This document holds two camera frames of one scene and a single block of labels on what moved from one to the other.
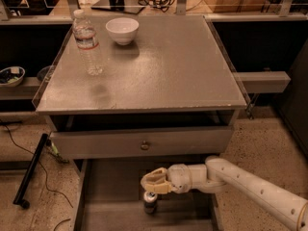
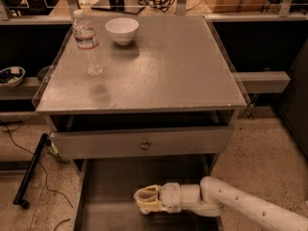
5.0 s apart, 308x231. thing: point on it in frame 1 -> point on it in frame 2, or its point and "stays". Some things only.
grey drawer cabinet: x=168 y=96 stays
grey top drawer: x=141 y=142 stays
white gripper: x=178 y=176 -> x=170 y=195
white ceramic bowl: x=123 y=30 stays
